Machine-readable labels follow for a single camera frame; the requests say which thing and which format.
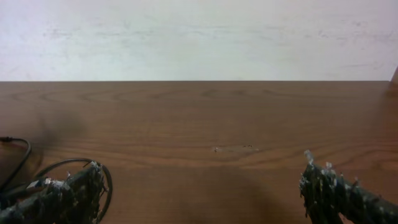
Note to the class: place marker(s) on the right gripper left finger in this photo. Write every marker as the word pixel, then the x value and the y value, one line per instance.
pixel 77 199

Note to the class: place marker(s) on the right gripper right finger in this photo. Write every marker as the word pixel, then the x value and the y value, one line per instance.
pixel 329 198

